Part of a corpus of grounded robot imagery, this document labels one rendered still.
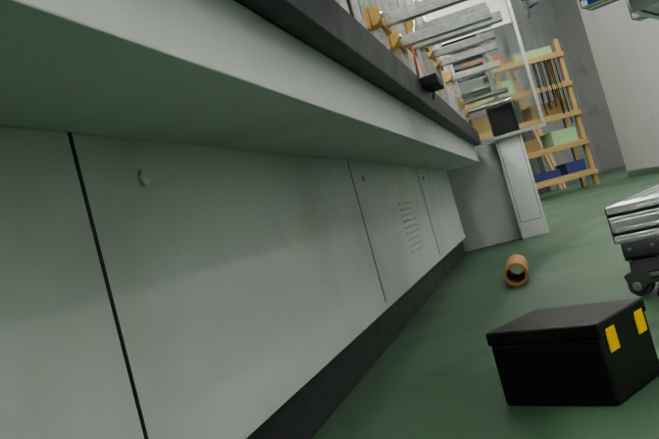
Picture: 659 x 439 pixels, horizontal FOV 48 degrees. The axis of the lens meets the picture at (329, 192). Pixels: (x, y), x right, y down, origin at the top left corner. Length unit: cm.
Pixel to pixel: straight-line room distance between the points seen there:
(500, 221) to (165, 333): 391
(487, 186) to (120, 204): 393
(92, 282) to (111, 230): 8
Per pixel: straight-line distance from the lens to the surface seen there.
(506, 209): 469
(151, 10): 64
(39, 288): 74
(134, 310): 86
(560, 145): 1132
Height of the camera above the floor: 34
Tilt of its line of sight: 3 degrees up
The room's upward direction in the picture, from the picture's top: 15 degrees counter-clockwise
